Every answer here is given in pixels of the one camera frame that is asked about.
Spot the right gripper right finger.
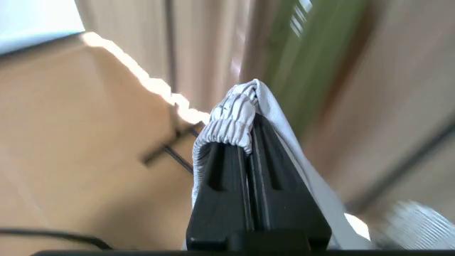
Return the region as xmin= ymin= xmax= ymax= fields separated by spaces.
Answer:
xmin=247 ymin=113 xmax=333 ymax=250

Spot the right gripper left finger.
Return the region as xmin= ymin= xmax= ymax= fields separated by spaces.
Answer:
xmin=185 ymin=141 xmax=254 ymax=252

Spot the pale grey printed garment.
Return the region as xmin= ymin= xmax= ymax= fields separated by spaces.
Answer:
xmin=182 ymin=78 xmax=373 ymax=250

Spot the green long-sleeved shirt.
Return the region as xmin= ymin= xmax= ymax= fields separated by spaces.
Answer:
xmin=264 ymin=0 xmax=368 ymax=138

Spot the white laundry basket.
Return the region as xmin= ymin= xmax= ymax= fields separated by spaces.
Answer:
xmin=372 ymin=200 xmax=455 ymax=250

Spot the black clothes rack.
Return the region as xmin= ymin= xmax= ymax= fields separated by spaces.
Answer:
xmin=140 ymin=0 xmax=206 ymax=176

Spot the beige curtain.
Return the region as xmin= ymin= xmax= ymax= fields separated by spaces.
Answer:
xmin=74 ymin=0 xmax=455 ymax=214

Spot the black cable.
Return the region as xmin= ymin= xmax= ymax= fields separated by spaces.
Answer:
xmin=0 ymin=227 xmax=114 ymax=250

